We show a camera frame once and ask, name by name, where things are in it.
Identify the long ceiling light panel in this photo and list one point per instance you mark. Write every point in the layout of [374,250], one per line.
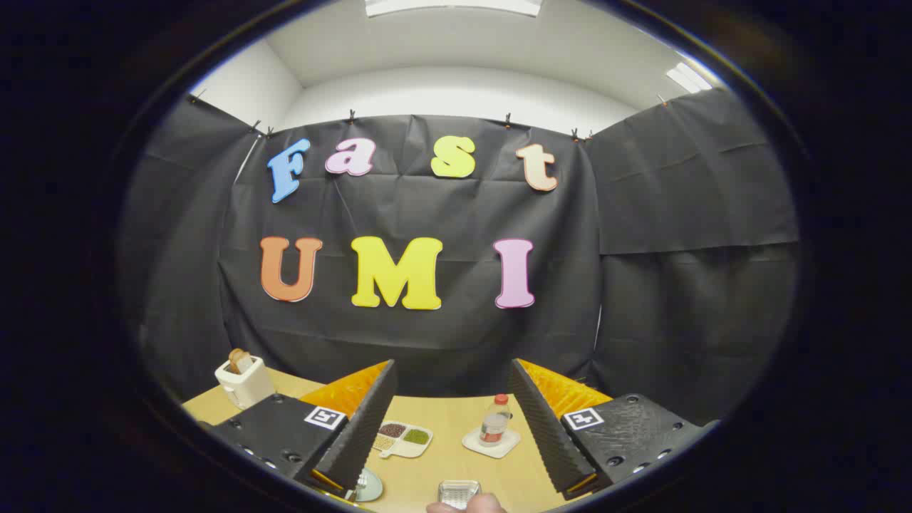
[456,6]

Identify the toasted bread slice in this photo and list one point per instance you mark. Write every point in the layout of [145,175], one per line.
[239,360]

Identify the dark red beans heap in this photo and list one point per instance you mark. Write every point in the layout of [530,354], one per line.
[392,429]

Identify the small ceiling light panel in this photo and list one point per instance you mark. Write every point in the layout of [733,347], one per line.
[689,77]

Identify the white divided tray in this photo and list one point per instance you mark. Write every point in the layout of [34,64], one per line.
[407,450]

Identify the white toaster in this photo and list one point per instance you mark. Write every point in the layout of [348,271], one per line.
[249,385]

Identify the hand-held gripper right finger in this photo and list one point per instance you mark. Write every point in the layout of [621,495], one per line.
[545,434]

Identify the light green plate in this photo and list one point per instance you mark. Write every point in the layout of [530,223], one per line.
[372,488]

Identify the white square coaster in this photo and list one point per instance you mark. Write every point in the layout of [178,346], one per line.
[506,447]

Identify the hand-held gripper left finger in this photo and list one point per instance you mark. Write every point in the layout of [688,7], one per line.
[363,434]

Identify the green beans heap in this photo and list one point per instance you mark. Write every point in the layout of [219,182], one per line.
[417,437]

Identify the pale soybeans heap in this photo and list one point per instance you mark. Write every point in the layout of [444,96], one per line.
[383,442]

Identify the clear plastic water bottle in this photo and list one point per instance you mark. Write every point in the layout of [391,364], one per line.
[493,427]

